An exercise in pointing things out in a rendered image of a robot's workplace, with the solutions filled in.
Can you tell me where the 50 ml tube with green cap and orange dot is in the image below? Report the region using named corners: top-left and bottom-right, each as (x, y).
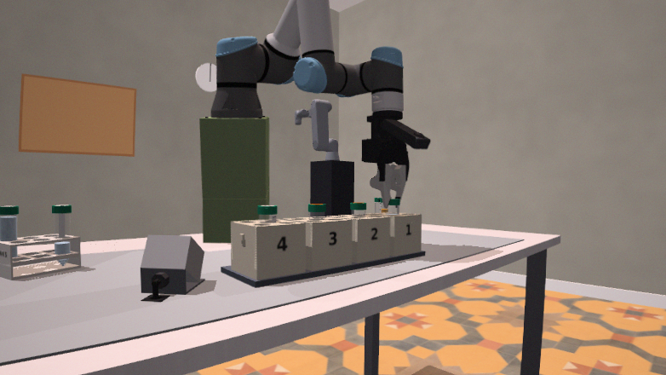
top-left (308, 204), bottom-right (326, 220)

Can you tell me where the beige bucket adapter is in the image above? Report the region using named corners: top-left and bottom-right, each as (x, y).
top-left (366, 212), bottom-right (422, 257)
top-left (231, 219), bottom-right (306, 280)
top-left (283, 217), bottom-right (353, 271)
top-left (327, 215), bottom-right (390, 263)

